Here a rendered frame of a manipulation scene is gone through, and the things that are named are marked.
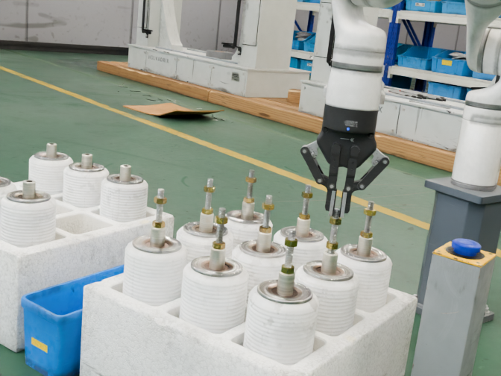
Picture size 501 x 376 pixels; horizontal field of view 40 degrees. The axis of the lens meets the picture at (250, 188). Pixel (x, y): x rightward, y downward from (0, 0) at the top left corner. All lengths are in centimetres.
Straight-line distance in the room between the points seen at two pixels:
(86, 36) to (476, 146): 663
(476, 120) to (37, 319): 93
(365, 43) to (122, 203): 67
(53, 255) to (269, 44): 345
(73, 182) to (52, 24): 623
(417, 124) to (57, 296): 251
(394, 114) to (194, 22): 522
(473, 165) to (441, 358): 57
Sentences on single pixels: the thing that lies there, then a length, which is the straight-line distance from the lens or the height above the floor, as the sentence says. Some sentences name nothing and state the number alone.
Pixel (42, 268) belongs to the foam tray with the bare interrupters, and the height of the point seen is 14.
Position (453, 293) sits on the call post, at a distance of 100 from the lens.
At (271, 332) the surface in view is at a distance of 91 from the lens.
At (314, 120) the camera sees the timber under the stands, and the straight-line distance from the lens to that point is 385.
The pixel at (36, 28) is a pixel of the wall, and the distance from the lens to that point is 761.
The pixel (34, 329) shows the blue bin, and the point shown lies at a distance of 119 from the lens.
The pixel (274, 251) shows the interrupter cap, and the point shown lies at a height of 25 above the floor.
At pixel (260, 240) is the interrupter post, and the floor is 27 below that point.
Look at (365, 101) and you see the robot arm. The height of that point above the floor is 51.
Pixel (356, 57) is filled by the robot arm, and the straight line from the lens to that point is 93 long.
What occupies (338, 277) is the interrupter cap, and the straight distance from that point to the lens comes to 101.
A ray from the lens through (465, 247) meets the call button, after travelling 100.
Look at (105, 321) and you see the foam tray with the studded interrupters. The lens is 107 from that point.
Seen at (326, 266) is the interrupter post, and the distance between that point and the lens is 102.
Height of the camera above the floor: 61
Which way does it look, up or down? 14 degrees down
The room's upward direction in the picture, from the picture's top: 6 degrees clockwise
